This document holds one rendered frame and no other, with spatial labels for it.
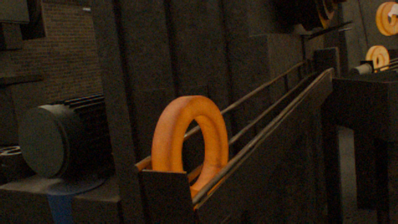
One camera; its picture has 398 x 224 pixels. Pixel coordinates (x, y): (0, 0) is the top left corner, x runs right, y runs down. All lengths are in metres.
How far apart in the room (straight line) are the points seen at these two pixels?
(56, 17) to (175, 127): 8.11
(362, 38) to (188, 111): 3.83
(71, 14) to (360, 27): 6.39
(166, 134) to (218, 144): 0.15
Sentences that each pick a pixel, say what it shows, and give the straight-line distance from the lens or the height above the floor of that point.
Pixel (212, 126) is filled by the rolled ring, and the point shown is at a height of 0.70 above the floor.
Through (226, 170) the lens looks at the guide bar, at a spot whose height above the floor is 0.64.
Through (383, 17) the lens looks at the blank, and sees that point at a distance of 1.94.
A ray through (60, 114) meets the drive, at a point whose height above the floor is 0.63.
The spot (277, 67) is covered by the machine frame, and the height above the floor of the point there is 0.76.
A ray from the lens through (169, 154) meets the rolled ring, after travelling 0.51.
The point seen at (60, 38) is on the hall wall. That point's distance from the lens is 8.54.
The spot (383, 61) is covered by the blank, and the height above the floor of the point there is 0.70.
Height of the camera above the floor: 0.82
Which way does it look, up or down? 9 degrees down
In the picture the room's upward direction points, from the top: 7 degrees counter-clockwise
